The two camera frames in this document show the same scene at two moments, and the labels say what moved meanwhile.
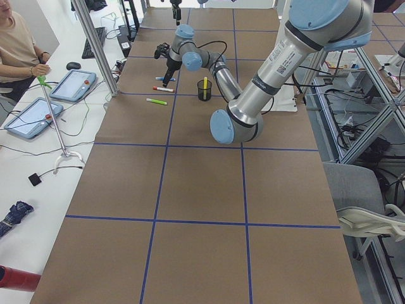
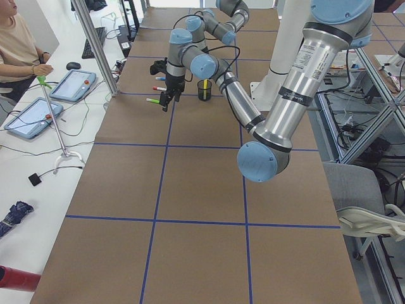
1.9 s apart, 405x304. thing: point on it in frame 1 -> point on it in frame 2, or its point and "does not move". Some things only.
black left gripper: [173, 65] -> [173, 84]
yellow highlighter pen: [205, 88] does not move
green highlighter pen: [157, 101] does not move
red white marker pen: [162, 88] does not move
